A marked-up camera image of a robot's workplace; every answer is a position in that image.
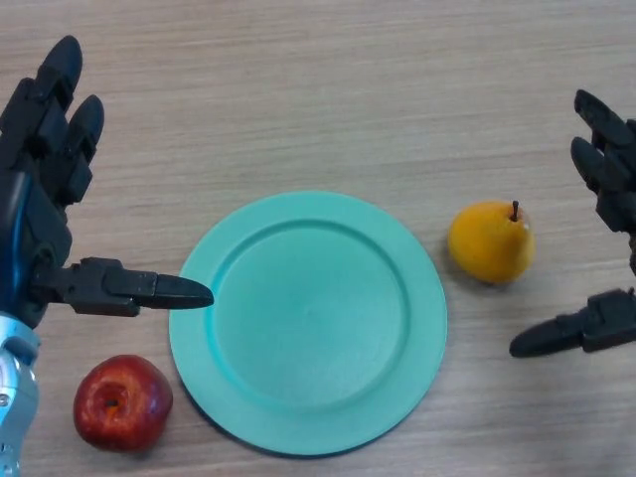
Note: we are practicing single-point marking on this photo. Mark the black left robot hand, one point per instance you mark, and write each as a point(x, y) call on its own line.
point(42, 218)

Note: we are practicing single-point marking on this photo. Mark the yellow pear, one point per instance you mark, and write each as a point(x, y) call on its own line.
point(492, 243)

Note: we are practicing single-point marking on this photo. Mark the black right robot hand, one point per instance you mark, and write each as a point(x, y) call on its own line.
point(611, 159)

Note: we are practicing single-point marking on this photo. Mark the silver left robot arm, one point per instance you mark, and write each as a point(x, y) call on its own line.
point(15, 392)

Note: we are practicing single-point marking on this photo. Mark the red apple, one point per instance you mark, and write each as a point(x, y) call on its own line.
point(122, 403)

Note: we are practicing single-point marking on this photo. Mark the green round plate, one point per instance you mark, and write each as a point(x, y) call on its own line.
point(308, 323)

